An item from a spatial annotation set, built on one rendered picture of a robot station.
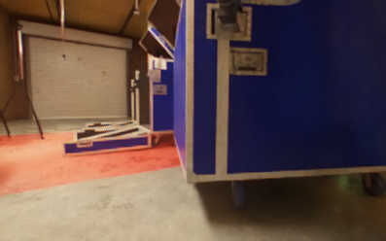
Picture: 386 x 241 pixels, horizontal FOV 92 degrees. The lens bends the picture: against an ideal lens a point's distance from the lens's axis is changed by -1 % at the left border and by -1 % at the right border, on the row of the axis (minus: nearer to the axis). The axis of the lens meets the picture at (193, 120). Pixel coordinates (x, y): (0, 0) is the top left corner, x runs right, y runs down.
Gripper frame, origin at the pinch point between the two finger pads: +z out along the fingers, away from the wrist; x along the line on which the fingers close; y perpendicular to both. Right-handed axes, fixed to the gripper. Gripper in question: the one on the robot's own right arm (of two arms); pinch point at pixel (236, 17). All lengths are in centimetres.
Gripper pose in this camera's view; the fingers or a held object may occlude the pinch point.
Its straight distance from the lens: 79.3
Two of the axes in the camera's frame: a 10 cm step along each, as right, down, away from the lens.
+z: 4.1, 0.6, 9.1
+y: -9.0, -1.4, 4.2
